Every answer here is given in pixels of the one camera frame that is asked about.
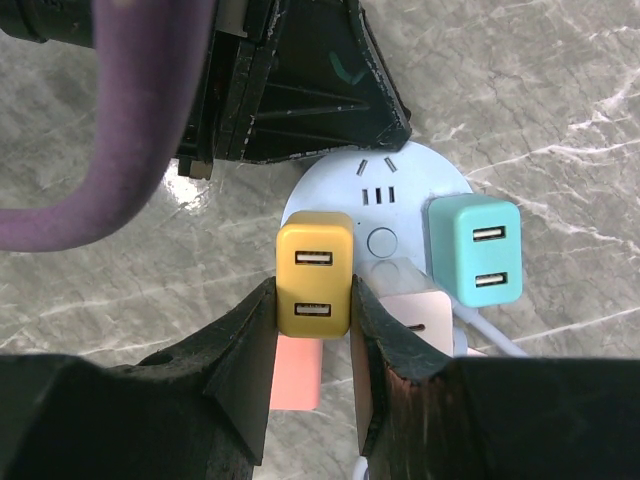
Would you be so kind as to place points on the yellow charger plug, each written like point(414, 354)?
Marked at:
point(314, 270)

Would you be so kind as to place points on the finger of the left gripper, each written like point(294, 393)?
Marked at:
point(284, 80)

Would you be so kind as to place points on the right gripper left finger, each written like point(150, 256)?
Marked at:
point(197, 409)

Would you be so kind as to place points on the pink charger plug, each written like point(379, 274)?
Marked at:
point(296, 384)

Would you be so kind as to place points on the round blue power strip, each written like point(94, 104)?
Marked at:
point(384, 193)

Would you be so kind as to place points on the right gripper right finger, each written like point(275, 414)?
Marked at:
point(421, 414)

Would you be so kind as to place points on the white charger plug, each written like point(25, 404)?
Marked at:
point(413, 299)

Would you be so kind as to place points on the teal usb charger plug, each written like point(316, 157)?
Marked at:
point(476, 250)

